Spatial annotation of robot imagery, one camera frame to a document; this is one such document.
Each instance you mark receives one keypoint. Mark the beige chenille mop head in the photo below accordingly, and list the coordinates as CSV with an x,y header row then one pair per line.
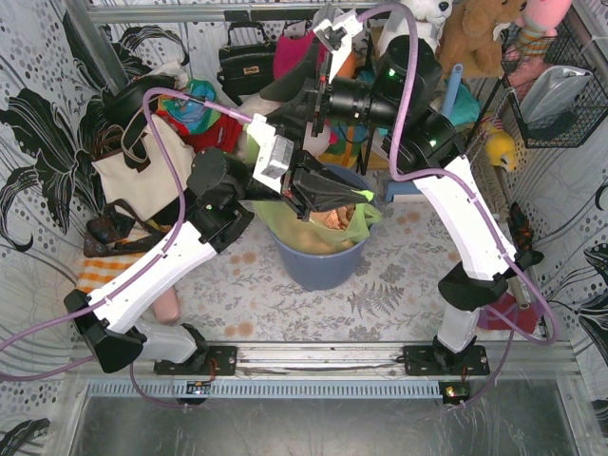
x,y
488,182

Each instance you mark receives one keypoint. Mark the blue floor mop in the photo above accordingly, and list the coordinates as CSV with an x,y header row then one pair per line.
x,y
406,191

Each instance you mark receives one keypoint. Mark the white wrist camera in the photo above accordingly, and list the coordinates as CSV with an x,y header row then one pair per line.
x,y
335,29
274,155

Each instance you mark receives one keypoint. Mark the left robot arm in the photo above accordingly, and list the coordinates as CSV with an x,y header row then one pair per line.
x,y
109,319

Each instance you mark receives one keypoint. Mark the black leather handbag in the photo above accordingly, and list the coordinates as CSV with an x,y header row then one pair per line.
x,y
245,70

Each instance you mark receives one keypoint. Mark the blue plastic trash bin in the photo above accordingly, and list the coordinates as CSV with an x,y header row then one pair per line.
x,y
319,272

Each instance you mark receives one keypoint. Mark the black orange patterned item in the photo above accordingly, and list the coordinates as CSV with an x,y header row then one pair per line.
x,y
519,228

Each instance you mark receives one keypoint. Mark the magenta fabric bag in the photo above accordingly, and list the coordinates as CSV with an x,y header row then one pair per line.
x,y
289,52

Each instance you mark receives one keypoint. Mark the yellow plush toy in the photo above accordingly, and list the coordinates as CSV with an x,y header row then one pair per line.
x,y
499,146

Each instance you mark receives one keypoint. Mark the orange purple sock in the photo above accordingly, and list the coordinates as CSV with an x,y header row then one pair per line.
x,y
523,315

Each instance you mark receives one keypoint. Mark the orange plush toy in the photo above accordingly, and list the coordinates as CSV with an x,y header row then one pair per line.
x,y
348,68

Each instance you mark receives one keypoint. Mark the white plush bear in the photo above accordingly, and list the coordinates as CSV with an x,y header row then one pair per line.
x,y
255,104

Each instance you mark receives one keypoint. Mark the pink plush toy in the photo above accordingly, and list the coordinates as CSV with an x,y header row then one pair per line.
x,y
539,21

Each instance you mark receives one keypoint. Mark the crumpled printed waste paper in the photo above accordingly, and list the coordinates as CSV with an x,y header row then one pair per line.
x,y
337,219

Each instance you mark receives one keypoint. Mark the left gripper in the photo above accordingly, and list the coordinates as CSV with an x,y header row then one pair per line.
x,y
294,185

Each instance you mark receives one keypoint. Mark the colourful cartoon fabric bag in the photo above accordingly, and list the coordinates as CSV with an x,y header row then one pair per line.
x,y
187,117

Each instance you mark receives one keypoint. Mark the cream canvas tote bag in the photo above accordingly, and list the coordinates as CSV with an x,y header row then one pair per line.
x,y
149,187

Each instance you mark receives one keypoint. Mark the orange white checked cloth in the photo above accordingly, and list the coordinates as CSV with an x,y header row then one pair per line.
x,y
97,271

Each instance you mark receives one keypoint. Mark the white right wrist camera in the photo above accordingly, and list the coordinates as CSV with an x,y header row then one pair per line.
x,y
335,29

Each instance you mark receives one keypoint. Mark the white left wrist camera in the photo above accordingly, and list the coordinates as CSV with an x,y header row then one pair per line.
x,y
274,155

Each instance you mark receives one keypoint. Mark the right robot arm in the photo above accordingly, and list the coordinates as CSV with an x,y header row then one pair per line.
x,y
421,151

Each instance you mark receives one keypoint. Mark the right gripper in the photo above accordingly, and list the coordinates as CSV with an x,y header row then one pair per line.
x,y
316,102

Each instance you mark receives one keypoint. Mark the silver foil bag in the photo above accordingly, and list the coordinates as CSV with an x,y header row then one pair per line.
x,y
553,92

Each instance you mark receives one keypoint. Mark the dark patterned bag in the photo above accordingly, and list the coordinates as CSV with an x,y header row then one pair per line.
x,y
120,231

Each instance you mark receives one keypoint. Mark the teal folded cloth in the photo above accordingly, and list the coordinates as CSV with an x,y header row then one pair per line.
x,y
466,107

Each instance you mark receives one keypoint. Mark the white plush dog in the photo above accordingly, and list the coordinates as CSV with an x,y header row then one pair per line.
x,y
430,17

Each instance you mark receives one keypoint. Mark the brown teddy bear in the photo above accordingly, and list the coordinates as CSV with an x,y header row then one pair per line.
x,y
471,36

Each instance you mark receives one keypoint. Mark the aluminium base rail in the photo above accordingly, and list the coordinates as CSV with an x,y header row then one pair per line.
x,y
378,360

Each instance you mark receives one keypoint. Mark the black wire basket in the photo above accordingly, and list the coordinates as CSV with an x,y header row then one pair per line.
x,y
575,125

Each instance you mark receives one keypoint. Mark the black round hat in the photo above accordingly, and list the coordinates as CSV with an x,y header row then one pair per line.
x,y
121,107

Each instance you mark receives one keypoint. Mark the green plastic trash bag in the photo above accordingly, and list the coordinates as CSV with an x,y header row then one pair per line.
x,y
323,233

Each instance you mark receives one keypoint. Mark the pink glasses case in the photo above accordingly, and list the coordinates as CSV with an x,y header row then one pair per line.
x,y
167,308

